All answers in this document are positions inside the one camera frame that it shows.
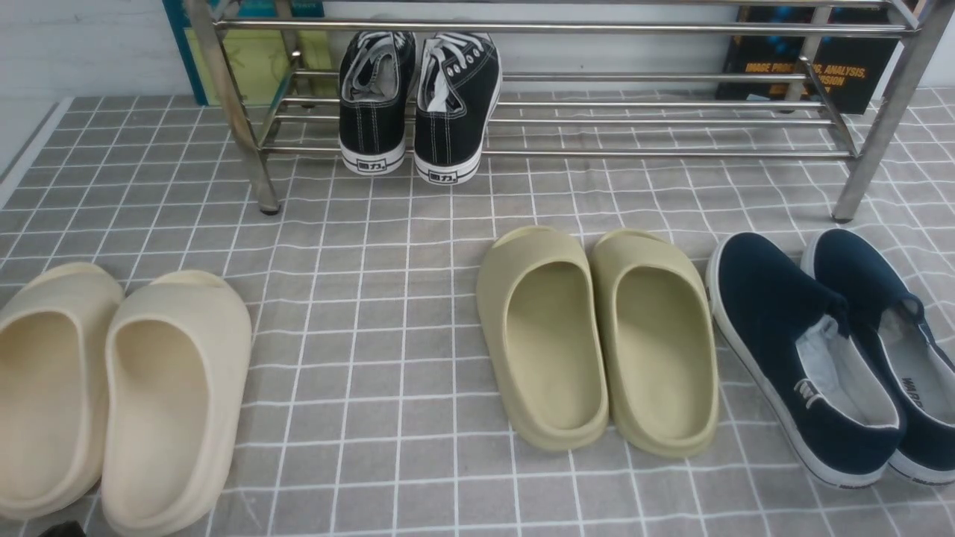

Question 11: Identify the black canvas sneaker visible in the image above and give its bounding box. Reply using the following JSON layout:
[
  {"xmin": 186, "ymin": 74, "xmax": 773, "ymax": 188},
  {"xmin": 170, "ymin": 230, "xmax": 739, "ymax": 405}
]
[
  {"xmin": 415, "ymin": 33, "xmax": 504, "ymax": 186},
  {"xmin": 337, "ymin": 31, "xmax": 417, "ymax": 176}
]

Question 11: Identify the right black canvas sneaker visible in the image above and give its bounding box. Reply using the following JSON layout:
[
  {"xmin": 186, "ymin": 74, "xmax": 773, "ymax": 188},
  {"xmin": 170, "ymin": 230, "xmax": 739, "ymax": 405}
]
[{"xmin": 415, "ymin": 33, "xmax": 504, "ymax": 186}]

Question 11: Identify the left cream foam slipper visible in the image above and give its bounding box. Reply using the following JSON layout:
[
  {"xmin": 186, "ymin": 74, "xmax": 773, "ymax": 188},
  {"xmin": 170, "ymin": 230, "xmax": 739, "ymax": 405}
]
[{"xmin": 1, "ymin": 262, "xmax": 124, "ymax": 520}]

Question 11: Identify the right olive green slipper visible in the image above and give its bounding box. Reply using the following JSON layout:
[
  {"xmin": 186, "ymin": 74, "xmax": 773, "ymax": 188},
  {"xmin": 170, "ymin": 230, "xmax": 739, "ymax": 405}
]
[{"xmin": 589, "ymin": 228, "xmax": 719, "ymax": 459}]

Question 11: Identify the cream foam slipper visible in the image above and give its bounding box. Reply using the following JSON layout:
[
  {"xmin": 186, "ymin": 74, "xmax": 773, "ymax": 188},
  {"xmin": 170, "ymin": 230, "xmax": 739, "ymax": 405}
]
[
  {"xmin": 1, "ymin": 262, "xmax": 124, "ymax": 520},
  {"xmin": 100, "ymin": 271, "xmax": 253, "ymax": 536}
]

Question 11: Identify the right cream foam slipper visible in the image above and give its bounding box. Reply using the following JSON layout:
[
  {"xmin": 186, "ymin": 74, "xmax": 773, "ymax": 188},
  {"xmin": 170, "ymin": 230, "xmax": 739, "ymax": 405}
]
[{"xmin": 100, "ymin": 271, "xmax": 253, "ymax": 536}]

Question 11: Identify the left olive green slipper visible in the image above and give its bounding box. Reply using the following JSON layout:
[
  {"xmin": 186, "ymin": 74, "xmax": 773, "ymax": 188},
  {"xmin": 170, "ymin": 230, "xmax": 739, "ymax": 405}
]
[{"xmin": 475, "ymin": 227, "xmax": 610, "ymax": 451}]

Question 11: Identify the blue and yellow book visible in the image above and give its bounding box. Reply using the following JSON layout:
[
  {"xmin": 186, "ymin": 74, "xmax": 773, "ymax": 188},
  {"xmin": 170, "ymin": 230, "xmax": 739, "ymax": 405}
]
[{"xmin": 163, "ymin": 1, "xmax": 331, "ymax": 107}]

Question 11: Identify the grey checkered tablecloth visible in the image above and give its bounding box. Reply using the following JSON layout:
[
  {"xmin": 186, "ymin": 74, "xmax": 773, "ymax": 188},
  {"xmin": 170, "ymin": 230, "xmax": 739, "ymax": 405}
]
[{"xmin": 1, "ymin": 96, "xmax": 953, "ymax": 536}]

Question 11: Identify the navy slip-on shoe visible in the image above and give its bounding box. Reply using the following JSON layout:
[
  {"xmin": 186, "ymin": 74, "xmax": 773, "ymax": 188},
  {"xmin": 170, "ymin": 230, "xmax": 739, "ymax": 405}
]
[
  {"xmin": 801, "ymin": 229, "xmax": 954, "ymax": 486},
  {"xmin": 706, "ymin": 232, "xmax": 905, "ymax": 489}
]

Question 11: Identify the black image processing book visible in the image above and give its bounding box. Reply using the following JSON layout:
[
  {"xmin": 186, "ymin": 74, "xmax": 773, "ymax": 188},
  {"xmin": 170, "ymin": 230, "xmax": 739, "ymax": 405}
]
[{"xmin": 714, "ymin": 6, "xmax": 898, "ymax": 113}]

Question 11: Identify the olive green slipper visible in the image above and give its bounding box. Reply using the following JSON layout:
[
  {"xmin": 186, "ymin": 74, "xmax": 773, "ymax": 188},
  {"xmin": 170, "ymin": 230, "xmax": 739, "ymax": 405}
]
[
  {"xmin": 589, "ymin": 228, "xmax": 719, "ymax": 459},
  {"xmin": 475, "ymin": 227, "xmax": 610, "ymax": 451}
]

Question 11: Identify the silver metal shoe rack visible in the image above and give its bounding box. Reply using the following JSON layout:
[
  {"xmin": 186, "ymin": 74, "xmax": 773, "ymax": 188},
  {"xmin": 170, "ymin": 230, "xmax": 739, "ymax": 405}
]
[{"xmin": 184, "ymin": 1, "xmax": 953, "ymax": 224}]

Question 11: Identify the left black canvas sneaker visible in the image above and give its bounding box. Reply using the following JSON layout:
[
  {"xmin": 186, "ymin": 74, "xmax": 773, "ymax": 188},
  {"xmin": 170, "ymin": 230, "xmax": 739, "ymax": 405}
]
[{"xmin": 337, "ymin": 31, "xmax": 417, "ymax": 176}]

